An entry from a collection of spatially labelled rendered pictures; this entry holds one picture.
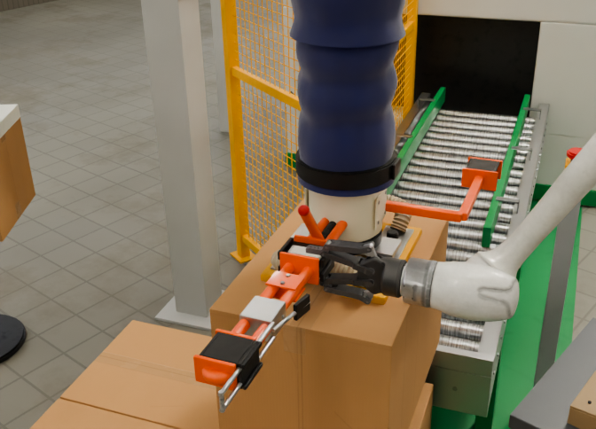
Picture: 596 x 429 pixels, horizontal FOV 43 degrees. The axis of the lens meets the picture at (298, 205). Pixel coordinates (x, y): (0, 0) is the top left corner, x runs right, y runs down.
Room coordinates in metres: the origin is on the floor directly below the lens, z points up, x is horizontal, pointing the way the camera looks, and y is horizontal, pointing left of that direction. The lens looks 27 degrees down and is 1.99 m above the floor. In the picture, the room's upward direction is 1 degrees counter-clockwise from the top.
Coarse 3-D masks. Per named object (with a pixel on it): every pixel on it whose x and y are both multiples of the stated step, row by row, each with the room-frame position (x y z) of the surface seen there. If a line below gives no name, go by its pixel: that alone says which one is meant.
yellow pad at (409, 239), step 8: (384, 224) 1.68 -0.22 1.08; (384, 232) 1.62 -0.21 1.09; (392, 232) 1.58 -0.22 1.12; (400, 232) 1.62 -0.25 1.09; (408, 232) 1.62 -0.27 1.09; (416, 232) 1.63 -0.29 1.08; (408, 240) 1.59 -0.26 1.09; (416, 240) 1.60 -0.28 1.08; (400, 248) 1.54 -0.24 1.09; (408, 248) 1.55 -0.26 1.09; (368, 256) 1.51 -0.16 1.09; (400, 256) 1.51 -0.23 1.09; (408, 256) 1.53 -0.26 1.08; (344, 296) 1.38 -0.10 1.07; (376, 296) 1.35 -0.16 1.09; (384, 296) 1.35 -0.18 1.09
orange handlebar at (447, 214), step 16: (480, 176) 1.69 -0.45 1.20; (400, 208) 1.54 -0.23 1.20; (416, 208) 1.53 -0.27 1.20; (432, 208) 1.52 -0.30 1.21; (464, 208) 1.52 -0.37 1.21; (320, 224) 1.45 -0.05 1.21; (336, 224) 1.46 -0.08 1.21; (288, 272) 1.26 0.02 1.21; (304, 272) 1.25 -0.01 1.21; (272, 288) 1.20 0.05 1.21; (288, 288) 1.19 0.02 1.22; (304, 288) 1.23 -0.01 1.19; (288, 304) 1.16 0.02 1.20; (240, 320) 1.10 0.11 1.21; (256, 336) 1.05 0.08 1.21; (208, 368) 0.97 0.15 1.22; (224, 384) 0.94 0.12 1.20
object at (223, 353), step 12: (216, 336) 1.03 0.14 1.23; (228, 336) 1.03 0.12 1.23; (240, 336) 1.03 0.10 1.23; (204, 348) 1.00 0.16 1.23; (216, 348) 1.00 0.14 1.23; (228, 348) 1.00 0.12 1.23; (240, 348) 1.00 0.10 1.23; (204, 360) 0.97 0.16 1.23; (216, 360) 0.97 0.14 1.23; (228, 360) 0.97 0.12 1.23
